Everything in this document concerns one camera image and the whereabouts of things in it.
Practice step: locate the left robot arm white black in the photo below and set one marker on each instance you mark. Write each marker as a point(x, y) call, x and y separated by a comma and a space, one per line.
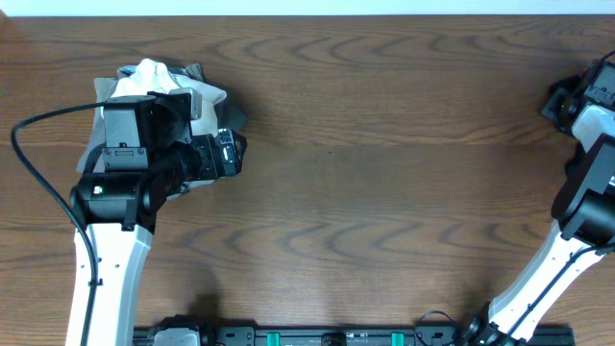
point(149, 152)

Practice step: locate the black mounting rail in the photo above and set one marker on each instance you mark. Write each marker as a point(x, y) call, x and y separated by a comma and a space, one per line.
point(185, 330)

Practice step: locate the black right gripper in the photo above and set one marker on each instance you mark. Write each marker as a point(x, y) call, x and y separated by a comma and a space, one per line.
point(551, 109)

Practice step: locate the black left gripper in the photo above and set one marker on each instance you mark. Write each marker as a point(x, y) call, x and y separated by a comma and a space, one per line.
point(232, 161)

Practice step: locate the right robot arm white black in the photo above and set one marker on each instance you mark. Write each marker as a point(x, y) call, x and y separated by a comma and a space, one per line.
point(582, 231)

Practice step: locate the white folded t-shirt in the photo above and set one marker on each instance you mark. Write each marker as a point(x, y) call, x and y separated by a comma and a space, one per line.
point(150, 75)

